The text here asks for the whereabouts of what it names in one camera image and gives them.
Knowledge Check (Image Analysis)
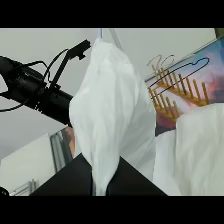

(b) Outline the silver frame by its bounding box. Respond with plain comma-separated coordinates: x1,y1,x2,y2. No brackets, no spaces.
9,179,38,196

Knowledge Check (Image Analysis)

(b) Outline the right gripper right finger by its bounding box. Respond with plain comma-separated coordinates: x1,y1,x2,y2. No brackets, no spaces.
106,156,168,196

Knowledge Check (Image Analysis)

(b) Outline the white long-sleeved shirt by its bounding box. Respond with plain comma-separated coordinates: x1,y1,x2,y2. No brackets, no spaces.
68,37,224,196

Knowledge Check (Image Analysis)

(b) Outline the black cable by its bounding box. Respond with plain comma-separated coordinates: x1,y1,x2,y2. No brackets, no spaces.
0,49,69,113

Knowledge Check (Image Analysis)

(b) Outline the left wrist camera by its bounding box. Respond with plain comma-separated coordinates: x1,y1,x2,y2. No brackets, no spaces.
46,39,93,91

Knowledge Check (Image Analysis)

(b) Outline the white wire clothes hanger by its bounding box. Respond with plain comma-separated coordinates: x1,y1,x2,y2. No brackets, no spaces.
146,54,176,73

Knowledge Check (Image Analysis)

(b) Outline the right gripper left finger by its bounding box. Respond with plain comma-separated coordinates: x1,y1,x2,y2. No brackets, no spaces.
31,153,95,196

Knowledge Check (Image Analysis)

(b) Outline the dark blue wire clothes hanger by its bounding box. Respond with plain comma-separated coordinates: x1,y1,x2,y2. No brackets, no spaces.
148,56,211,90

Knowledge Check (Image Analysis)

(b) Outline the yellow wooden rack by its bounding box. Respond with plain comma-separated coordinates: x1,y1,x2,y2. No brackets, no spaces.
146,68,211,122

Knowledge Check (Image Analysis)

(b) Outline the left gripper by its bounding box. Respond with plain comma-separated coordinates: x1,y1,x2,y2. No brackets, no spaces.
37,87,74,127

